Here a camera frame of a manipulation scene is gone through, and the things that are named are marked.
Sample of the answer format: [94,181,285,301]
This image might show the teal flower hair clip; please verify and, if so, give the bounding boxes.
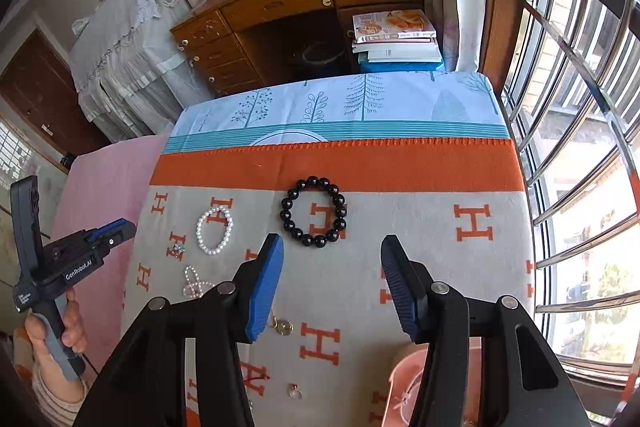
[167,244,186,258]

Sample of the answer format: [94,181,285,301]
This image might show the left forearm beige sleeve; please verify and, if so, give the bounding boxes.
[11,327,90,426]

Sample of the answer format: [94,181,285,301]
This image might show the wooden desk with drawers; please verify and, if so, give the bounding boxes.
[171,0,423,98]

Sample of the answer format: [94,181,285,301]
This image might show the blue tree print sheet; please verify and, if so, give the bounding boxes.
[164,72,509,154]

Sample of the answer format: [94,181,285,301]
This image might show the stack of books magazines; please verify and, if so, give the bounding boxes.
[352,9,444,72]

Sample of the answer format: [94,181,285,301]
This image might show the white lace covered furniture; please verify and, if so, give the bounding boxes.
[70,0,212,142]

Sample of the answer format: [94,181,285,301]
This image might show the white pearl bracelet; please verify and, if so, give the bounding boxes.
[195,204,234,257]

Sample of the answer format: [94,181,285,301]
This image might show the black bead bracelet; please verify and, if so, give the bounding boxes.
[278,174,348,249]

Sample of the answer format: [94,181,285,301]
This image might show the pink bed cover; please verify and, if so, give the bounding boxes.
[52,133,168,369]

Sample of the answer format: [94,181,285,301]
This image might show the small pearl bow bracelet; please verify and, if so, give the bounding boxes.
[181,264,216,301]

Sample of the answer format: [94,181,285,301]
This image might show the metal window grille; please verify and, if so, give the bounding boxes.
[501,0,639,426]

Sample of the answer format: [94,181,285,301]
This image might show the person's left hand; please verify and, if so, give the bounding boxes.
[25,288,88,369]

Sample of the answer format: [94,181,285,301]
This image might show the silver ring pink stones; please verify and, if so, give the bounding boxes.
[288,384,303,400]

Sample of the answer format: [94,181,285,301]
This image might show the brown wooden door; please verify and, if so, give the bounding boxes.
[1,30,110,156]

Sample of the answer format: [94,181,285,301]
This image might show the pink jewelry box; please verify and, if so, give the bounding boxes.
[382,337,482,426]

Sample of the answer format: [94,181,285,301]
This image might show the orange grey H blanket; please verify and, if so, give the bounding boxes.
[122,138,534,426]

